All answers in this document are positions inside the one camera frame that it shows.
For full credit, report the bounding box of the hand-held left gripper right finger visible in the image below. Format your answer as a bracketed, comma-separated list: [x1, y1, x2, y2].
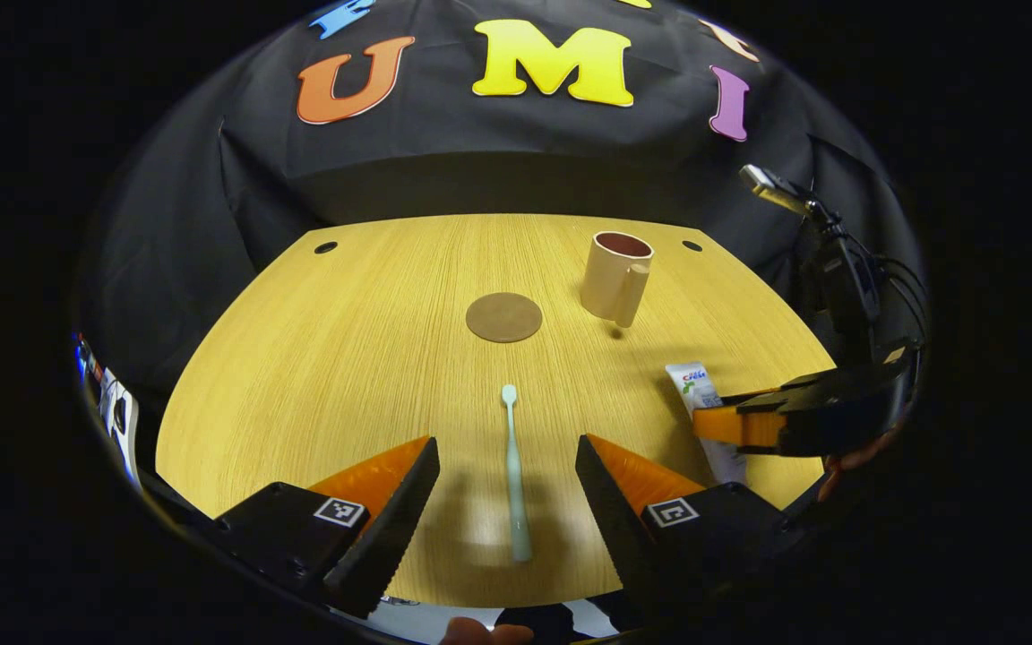
[575, 434, 839, 628]

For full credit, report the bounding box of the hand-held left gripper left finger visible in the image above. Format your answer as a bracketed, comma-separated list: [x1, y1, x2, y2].
[211, 436, 442, 621]

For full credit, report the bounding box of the pale green toothbrush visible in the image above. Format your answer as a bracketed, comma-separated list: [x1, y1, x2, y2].
[501, 384, 533, 563]

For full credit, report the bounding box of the white toothpaste tube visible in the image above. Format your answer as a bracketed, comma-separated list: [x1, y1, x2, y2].
[665, 361, 750, 486]

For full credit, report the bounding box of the round brown coaster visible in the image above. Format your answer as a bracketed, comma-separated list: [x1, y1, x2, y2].
[466, 292, 544, 344]

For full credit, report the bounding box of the beige cup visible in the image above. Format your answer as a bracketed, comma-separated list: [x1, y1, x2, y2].
[580, 230, 655, 329]

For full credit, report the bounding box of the white device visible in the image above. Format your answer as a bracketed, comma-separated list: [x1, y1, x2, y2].
[75, 333, 142, 489]

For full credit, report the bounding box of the black backdrop cloth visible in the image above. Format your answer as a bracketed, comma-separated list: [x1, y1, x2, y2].
[77, 0, 925, 449]

